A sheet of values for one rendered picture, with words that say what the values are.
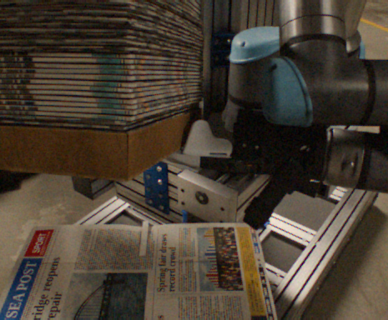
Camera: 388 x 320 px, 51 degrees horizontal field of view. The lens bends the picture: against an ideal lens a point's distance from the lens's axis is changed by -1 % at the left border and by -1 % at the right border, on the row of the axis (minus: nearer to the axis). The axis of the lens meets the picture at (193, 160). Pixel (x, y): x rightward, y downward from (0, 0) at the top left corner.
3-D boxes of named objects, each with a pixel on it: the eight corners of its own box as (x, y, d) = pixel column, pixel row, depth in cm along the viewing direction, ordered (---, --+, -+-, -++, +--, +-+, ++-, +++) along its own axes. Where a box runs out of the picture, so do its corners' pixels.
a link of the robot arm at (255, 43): (226, 81, 96) (229, 22, 88) (284, 81, 95) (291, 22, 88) (229, 102, 86) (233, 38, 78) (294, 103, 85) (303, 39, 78)
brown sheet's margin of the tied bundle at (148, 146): (202, 136, 63) (203, 107, 62) (130, 182, 36) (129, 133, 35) (106, 129, 67) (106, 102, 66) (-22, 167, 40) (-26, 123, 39)
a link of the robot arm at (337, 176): (348, 180, 57) (356, 197, 49) (314, 176, 58) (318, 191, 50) (358, 127, 55) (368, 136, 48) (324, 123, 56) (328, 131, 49)
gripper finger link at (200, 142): (161, 116, 52) (230, 120, 54) (158, 161, 54) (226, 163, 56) (164, 119, 49) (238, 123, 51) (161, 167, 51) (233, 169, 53)
